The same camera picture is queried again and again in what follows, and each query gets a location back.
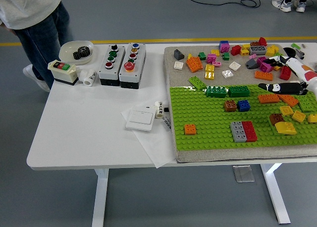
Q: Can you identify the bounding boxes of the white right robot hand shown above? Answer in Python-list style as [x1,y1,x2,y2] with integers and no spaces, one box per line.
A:
[258,55,317,97]

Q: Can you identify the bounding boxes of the dark green 2x4 brick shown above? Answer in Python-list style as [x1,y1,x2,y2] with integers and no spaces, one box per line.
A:
[206,85,228,99]
[227,85,250,98]

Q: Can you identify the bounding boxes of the blue 2x2 brick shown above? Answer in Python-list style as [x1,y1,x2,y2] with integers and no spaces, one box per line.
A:
[237,100,251,113]

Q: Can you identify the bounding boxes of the brown 2x2 brick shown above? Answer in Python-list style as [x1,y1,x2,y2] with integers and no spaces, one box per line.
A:
[269,113,285,126]
[223,100,238,113]

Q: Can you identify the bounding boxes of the lime green studded baseplate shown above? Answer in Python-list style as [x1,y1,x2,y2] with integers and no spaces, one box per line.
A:
[169,84,317,152]

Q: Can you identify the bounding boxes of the red 2x4 brick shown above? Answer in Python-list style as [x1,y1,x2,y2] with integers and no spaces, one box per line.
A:
[241,120,259,142]
[279,65,292,81]

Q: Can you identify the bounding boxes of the orange 2x4 brick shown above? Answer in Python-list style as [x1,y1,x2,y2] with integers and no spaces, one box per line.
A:
[254,70,274,82]
[258,94,280,105]
[277,94,300,109]

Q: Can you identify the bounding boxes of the large yellow brick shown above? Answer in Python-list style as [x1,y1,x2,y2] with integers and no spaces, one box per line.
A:
[265,45,280,57]

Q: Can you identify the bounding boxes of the grey 2x4 brick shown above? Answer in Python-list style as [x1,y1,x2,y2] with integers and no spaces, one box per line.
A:
[230,121,248,143]
[249,45,267,56]

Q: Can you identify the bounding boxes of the yellow curved slope brick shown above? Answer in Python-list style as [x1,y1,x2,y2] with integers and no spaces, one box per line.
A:
[274,121,297,136]

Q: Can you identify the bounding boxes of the wide orange brick block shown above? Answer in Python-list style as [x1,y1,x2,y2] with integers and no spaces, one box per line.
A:
[185,56,204,73]

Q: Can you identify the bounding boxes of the orange 2x2 brick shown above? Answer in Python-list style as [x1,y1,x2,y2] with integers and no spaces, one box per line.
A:
[184,124,197,136]

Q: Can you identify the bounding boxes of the green square plate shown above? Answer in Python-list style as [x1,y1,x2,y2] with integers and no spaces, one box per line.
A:
[298,93,317,113]

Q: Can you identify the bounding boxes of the small green plate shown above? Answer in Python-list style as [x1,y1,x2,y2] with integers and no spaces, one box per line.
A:
[268,114,298,138]

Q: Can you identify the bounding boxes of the person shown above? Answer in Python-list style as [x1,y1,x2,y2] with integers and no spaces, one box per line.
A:
[0,0,74,93]
[271,0,313,13]

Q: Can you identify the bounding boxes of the green 2x4 flat plate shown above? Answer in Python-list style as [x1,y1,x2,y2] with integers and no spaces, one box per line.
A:
[188,76,208,91]

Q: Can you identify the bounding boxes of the grey-brown mat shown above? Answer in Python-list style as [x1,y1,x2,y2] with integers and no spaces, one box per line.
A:
[163,43,317,163]

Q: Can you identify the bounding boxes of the silver floor plate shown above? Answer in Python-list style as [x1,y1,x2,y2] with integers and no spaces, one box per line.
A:
[232,165,256,183]

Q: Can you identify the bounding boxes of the white table leg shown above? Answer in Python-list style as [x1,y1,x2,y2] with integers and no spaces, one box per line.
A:
[91,169,110,227]
[260,163,292,225]

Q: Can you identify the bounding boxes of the white printed label strip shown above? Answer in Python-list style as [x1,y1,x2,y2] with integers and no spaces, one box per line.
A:
[161,116,174,134]

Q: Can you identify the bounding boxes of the small white pipe coupling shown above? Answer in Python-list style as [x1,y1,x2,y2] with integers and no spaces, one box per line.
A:
[154,101,165,119]

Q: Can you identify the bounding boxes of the white paper sheet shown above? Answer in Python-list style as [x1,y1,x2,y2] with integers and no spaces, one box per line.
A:
[120,102,179,170]

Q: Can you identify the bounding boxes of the grey emergency-stop button box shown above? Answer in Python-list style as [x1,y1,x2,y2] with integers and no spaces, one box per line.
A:
[118,42,147,90]

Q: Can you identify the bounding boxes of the grey four-button control box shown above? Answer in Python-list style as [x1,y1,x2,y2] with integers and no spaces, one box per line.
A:
[98,44,126,86]

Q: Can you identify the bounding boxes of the white pipe tee fitting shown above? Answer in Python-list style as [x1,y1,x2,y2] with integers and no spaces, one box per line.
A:
[78,68,98,87]

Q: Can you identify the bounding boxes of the white oval bowl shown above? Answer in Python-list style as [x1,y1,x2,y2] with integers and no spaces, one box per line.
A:
[58,40,95,65]

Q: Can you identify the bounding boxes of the black round ring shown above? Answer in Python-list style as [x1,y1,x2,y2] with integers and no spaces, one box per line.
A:
[283,47,297,58]

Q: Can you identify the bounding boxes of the white wall switch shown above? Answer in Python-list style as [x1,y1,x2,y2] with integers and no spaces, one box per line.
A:
[125,105,156,133]

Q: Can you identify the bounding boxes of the cream red-green switch box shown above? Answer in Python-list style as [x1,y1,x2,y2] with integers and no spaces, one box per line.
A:
[47,59,78,87]

